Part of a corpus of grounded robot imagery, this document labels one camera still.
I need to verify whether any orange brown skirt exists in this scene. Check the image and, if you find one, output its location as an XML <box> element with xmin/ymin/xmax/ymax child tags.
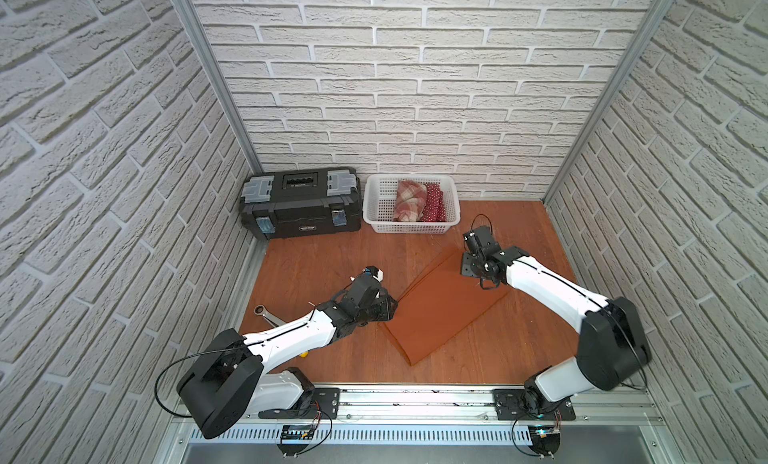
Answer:
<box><xmin>380</xmin><ymin>248</ymin><xmax>511</xmax><ymax>366</ymax></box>

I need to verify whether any red polka dot skirt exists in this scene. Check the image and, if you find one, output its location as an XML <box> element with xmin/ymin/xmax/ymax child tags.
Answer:
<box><xmin>420</xmin><ymin>183</ymin><xmax>446</xmax><ymax>222</ymax></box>

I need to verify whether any red plaid skirt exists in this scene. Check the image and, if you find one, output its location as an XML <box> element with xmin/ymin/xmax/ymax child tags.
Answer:
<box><xmin>393</xmin><ymin>180</ymin><xmax>428</xmax><ymax>222</ymax></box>

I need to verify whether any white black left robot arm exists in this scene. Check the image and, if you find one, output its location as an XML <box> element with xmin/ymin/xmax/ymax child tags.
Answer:
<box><xmin>162</xmin><ymin>266</ymin><xmax>397</xmax><ymax>439</ymax></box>

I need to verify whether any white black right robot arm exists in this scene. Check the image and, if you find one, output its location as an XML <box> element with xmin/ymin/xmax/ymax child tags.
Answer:
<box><xmin>461</xmin><ymin>226</ymin><xmax>652</xmax><ymax>416</ymax></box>

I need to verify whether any white plastic basket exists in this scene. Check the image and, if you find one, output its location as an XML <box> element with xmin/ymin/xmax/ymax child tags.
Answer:
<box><xmin>363</xmin><ymin>173</ymin><xmax>461</xmax><ymax>234</ymax></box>

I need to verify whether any silver wrench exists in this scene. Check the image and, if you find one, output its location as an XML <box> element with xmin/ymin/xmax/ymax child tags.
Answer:
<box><xmin>254</xmin><ymin>305</ymin><xmax>286</xmax><ymax>328</ymax></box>

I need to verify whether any black plastic toolbox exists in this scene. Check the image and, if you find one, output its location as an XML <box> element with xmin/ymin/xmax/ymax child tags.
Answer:
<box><xmin>238</xmin><ymin>166</ymin><xmax>362</xmax><ymax>240</ymax></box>

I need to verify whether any left controller board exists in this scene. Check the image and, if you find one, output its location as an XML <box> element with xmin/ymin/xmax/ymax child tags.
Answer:
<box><xmin>277</xmin><ymin>424</ymin><xmax>317</xmax><ymax>457</ymax></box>

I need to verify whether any controller board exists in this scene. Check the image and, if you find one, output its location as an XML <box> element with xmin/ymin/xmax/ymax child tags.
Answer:
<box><xmin>277</xmin><ymin>424</ymin><xmax>317</xmax><ymax>457</ymax></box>
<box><xmin>528</xmin><ymin>426</ymin><xmax>561</xmax><ymax>458</ymax></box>

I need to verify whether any right controller board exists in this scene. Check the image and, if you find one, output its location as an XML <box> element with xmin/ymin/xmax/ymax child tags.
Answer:
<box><xmin>528</xmin><ymin>426</ymin><xmax>561</xmax><ymax>458</ymax></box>

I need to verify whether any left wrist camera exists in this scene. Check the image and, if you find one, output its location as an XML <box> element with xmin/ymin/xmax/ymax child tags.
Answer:
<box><xmin>364</xmin><ymin>266</ymin><xmax>384</xmax><ymax>282</ymax></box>

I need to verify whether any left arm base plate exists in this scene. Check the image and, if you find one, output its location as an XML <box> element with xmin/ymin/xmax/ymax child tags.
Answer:
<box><xmin>258</xmin><ymin>387</ymin><xmax>341</xmax><ymax>420</ymax></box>

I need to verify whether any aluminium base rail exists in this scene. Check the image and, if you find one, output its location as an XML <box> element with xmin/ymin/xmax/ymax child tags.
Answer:
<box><xmin>173</xmin><ymin>382</ymin><xmax>667</xmax><ymax>429</ymax></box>

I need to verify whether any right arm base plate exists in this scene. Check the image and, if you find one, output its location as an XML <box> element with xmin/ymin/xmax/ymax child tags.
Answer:
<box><xmin>491</xmin><ymin>387</ymin><xmax>576</xmax><ymax>421</ymax></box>

